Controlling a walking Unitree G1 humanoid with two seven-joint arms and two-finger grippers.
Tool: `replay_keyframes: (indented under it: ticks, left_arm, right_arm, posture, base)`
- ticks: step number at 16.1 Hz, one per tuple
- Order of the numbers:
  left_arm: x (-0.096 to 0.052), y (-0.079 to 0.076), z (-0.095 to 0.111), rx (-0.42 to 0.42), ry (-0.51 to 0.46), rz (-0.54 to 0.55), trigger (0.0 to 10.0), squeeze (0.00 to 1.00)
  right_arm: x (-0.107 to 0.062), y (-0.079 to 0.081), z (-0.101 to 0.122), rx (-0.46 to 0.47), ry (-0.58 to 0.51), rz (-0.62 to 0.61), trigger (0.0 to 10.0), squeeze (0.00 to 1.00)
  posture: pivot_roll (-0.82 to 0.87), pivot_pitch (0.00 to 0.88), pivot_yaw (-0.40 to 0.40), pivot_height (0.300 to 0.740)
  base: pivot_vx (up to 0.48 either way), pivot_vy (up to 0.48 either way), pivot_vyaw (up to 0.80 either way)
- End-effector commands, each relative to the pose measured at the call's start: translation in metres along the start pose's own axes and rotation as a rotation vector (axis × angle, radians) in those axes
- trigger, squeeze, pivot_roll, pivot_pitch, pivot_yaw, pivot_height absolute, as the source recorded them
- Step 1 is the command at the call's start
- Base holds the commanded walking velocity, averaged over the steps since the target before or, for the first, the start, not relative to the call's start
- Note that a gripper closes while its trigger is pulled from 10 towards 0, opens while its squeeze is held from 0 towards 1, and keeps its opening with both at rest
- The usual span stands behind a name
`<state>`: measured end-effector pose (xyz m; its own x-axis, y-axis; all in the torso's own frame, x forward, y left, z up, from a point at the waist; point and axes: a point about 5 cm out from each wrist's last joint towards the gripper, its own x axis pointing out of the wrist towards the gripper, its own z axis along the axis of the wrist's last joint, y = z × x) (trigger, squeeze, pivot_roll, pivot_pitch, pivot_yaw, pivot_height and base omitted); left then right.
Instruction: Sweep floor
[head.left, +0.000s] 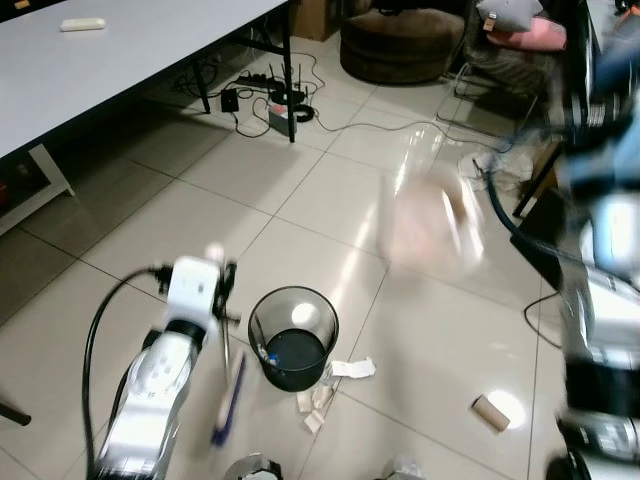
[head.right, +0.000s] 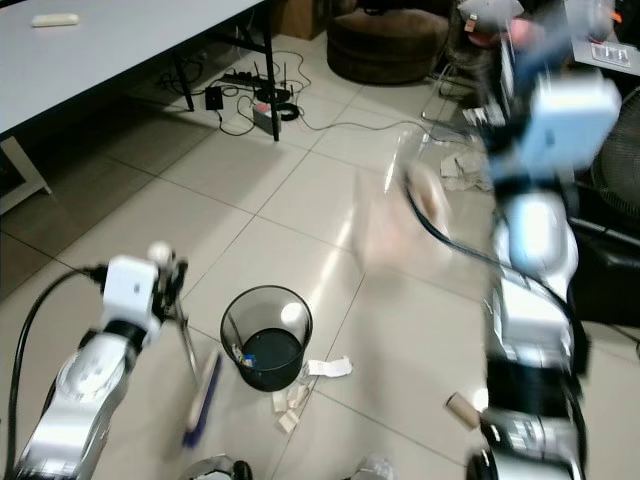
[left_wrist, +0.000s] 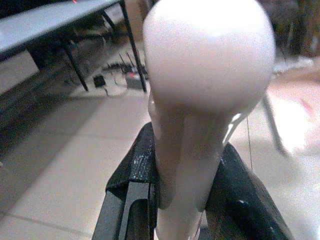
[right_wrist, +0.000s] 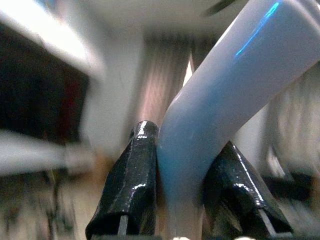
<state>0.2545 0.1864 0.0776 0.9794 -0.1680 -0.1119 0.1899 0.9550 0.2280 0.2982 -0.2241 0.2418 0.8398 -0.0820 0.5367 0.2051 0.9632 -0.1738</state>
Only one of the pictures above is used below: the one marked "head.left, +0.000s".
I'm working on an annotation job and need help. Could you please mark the brown cardboard tube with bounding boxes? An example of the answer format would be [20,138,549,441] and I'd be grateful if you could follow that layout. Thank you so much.
[471,392,514,434]

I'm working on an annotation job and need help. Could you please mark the chair with pink cushion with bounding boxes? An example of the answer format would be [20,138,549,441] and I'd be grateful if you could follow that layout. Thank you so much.
[438,0,573,133]

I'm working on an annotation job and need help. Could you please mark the brown cardboard box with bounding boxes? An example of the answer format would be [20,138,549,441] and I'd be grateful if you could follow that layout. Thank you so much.
[291,0,342,42]

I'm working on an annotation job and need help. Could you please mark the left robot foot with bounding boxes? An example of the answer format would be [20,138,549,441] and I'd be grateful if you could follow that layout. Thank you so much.
[221,454,287,480]

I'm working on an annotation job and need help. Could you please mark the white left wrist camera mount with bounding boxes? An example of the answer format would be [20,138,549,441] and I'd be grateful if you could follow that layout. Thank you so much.
[164,256,224,328]

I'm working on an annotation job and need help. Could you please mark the blue-bristled hand broom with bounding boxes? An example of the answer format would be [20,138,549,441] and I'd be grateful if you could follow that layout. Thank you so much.
[205,242,248,447]

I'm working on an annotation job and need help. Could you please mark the crumpled white paper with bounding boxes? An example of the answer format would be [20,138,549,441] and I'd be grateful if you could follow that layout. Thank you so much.
[458,148,533,193]

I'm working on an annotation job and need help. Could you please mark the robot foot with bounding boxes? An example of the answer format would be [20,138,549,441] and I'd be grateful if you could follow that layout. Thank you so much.
[384,457,427,480]
[221,454,287,480]

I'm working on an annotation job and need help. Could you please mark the black mesh waste bin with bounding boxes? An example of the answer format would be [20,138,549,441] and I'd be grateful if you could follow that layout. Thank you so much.
[247,286,340,393]

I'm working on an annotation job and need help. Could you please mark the brown round pouffe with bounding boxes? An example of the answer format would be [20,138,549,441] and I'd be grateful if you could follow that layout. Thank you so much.
[339,6,467,87]

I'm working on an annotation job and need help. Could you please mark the black power adapter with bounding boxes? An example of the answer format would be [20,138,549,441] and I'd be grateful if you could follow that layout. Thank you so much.
[219,87,242,114]

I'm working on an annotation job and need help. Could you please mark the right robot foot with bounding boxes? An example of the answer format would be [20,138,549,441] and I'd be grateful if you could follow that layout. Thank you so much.
[384,457,427,480]

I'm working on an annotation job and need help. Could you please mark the black power strip with plugs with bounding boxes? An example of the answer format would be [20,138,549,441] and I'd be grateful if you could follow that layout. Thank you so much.
[234,68,317,129]

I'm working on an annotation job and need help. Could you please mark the white paper scrap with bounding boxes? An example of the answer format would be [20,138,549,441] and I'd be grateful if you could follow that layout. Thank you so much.
[329,357,377,380]

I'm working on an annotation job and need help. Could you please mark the grey table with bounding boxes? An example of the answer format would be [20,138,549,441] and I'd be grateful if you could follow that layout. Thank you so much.
[0,0,298,237]

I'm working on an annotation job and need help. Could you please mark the thin black floor cable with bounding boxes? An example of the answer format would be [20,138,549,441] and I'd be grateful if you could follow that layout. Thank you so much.
[312,110,521,153]

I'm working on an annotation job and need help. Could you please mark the small white oblong object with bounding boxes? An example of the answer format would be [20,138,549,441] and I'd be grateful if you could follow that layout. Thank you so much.
[59,16,107,34]

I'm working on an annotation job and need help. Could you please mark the small beige paper scraps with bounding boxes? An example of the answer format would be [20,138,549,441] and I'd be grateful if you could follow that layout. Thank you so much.
[296,386,337,434]

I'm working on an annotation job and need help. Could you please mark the black chair leg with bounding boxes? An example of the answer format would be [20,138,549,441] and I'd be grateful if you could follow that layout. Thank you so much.
[0,398,32,428]

